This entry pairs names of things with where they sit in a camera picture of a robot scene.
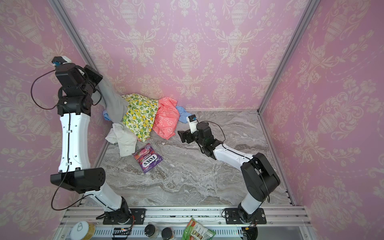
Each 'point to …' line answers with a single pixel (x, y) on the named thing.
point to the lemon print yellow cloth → (141, 112)
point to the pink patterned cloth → (167, 118)
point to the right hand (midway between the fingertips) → (185, 128)
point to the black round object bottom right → (250, 233)
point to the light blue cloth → (183, 115)
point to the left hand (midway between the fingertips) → (95, 66)
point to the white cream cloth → (125, 139)
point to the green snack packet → (194, 231)
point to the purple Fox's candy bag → (147, 157)
